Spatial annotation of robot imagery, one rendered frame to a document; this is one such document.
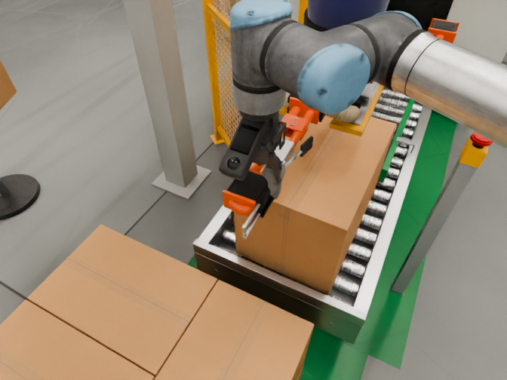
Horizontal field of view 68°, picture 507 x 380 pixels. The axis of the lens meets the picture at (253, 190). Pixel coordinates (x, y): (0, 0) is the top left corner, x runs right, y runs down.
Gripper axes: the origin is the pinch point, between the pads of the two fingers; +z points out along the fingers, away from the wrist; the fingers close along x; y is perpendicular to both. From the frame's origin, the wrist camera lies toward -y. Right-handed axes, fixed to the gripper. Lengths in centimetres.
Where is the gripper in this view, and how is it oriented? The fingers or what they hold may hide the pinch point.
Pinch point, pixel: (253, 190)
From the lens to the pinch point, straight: 79.2
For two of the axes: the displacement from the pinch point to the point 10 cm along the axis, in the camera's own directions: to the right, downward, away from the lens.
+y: 4.5, -6.4, 6.2
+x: -8.9, -3.3, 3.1
